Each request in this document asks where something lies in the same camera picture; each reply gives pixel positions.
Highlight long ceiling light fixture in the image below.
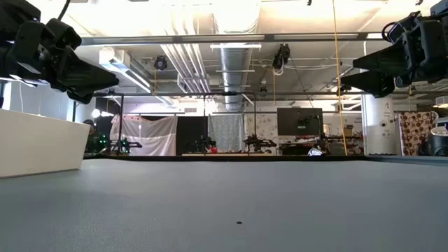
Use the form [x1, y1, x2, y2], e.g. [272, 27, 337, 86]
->
[98, 47, 176, 106]

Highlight background robot with green lights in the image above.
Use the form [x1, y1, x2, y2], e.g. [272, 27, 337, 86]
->
[83, 120, 144, 157]

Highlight black pipe frame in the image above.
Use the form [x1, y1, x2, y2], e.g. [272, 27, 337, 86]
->
[71, 90, 258, 157]

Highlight cream white plastic basket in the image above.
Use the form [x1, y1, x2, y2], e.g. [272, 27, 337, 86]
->
[0, 108, 92, 180]

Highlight grey horizontal overhead beam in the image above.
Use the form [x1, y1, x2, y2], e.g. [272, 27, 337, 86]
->
[78, 31, 386, 47]

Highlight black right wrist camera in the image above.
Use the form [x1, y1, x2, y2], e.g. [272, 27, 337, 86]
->
[386, 10, 421, 43]

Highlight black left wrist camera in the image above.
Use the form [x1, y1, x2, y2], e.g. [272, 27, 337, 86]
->
[45, 17, 83, 50]

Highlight silver ribbed ventilation duct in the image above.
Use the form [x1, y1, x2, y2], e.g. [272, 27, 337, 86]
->
[211, 0, 263, 113]

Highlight black round ceiling reel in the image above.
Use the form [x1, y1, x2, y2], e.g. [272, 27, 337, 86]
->
[153, 55, 169, 71]

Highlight black monitor screen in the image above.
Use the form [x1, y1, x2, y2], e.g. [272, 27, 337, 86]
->
[276, 107, 325, 137]

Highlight yellow hanging cable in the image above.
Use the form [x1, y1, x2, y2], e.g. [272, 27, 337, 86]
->
[331, 0, 349, 157]

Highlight white dotted curtain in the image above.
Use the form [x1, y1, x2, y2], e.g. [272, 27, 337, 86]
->
[244, 113, 280, 148]

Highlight white ceiling pipes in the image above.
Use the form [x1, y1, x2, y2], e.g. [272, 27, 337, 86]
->
[159, 43, 213, 94]

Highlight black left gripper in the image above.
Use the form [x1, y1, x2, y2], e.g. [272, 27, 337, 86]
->
[0, 20, 120, 105]

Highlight brown dotted curtain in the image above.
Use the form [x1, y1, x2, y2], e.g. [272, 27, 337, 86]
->
[398, 111, 439, 157]

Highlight black curtain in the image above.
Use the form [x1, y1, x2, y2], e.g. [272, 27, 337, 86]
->
[176, 116, 210, 155]

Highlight black hanging power reel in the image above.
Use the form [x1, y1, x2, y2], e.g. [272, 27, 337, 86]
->
[272, 43, 292, 76]

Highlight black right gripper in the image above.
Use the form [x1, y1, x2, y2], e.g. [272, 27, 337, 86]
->
[341, 13, 448, 99]

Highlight white sheet curtain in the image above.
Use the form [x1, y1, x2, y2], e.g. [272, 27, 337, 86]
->
[111, 115, 179, 157]

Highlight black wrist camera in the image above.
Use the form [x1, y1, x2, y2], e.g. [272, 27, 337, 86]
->
[45, 17, 83, 50]
[386, 10, 421, 43]

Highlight grey patterned curtain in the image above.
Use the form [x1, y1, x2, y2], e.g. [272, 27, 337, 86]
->
[208, 114, 245, 153]

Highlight white round column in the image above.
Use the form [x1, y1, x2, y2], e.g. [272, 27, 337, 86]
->
[361, 93, 396, 156]

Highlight grey trash bin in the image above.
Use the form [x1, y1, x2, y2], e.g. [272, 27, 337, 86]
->
[429, 125, 448, 157]

